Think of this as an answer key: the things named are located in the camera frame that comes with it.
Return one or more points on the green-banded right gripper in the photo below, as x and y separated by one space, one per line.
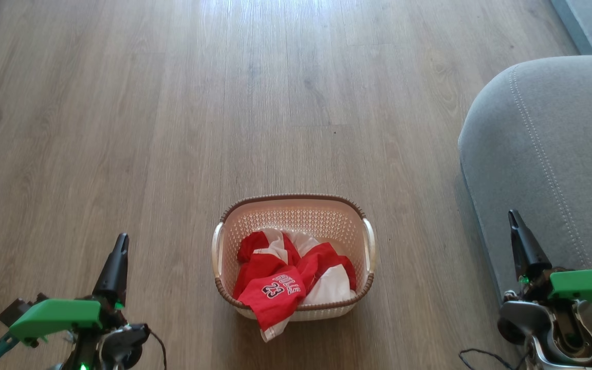
586 287

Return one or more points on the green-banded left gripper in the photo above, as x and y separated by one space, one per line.
57 314

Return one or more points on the red Bulls jersey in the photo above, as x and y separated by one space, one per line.
273 295

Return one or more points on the red and white garment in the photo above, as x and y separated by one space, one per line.
329 280

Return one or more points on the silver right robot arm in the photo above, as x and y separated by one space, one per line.
524 316

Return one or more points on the grey fabric sofa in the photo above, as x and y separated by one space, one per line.
542 154

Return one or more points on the beige plastic laundry basket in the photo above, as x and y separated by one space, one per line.
296 216

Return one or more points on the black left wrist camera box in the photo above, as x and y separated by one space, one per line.
16 308

